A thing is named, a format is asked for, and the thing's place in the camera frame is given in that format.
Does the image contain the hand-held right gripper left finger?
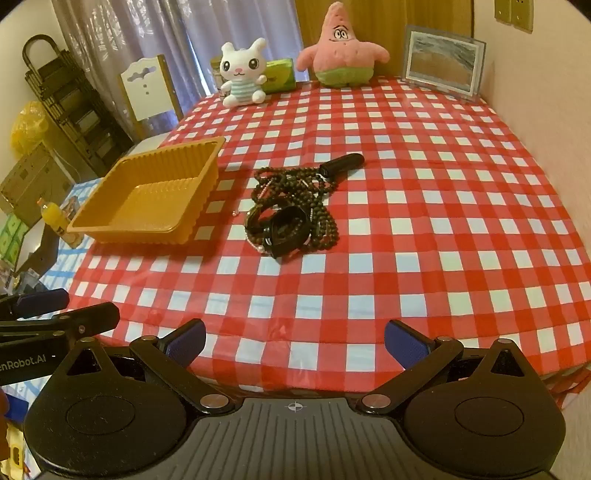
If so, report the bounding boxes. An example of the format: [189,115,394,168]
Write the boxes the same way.
[53,318,236,414]

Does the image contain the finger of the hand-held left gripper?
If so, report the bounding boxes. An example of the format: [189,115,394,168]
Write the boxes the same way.
[0,288,70,319]
[0,302,121,343]

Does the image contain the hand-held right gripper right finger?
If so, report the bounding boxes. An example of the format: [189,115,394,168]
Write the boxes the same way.
[358,319,543,414]

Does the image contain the yellow plastic tray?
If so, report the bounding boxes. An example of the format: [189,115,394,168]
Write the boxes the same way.
[67,136,227,245]

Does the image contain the black wristband watch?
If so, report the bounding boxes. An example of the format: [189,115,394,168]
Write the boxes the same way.
[268,207,308,258]

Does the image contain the white pearl bracelet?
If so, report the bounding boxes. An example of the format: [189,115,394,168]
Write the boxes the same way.
[252,178,274,204]

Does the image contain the long dark bead necklace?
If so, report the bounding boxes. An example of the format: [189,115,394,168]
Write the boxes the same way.
[252,166,340,252]

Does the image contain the black cylinder case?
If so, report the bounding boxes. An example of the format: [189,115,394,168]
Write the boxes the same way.
[318,154,365,178]

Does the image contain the blue checkered cloth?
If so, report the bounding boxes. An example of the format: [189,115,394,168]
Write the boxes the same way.
[9,180,105,480]

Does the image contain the dark brown open box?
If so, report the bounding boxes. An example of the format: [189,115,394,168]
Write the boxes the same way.
[14,222,61,278]

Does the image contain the green printed cartons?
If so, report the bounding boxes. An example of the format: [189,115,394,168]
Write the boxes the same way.
[0,215,26,264]

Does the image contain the orange juice bottle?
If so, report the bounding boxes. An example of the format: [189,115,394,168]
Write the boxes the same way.
[41,198,70,241]

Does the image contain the red checkered tablecloth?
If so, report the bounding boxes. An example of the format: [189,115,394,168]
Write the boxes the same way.
[34,76,591,411]

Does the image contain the cardboard box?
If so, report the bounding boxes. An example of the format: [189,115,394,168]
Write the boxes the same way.
[0,138,75,227]

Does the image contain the yellow plastic bag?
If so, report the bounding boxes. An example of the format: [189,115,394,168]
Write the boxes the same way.
[10,102,49,155]

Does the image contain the black folding rack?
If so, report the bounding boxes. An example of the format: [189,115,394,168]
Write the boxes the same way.
[23,34,134,178]

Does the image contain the white wooden chair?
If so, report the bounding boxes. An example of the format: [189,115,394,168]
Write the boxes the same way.
[117,54,185,158]

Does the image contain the white bunny plush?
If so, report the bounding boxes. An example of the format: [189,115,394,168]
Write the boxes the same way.
[217,38,269,108]

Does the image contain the green soft toy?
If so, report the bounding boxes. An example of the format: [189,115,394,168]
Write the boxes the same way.
[263,58,297,92]

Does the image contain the framed picture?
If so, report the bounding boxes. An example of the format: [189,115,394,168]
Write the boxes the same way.
[401,25,486,102]

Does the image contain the purple curtain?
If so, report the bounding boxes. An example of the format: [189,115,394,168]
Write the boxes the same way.
[51,0,305,139]

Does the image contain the pink starfish plush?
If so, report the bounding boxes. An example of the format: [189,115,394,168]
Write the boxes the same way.
[296,1,391,88]

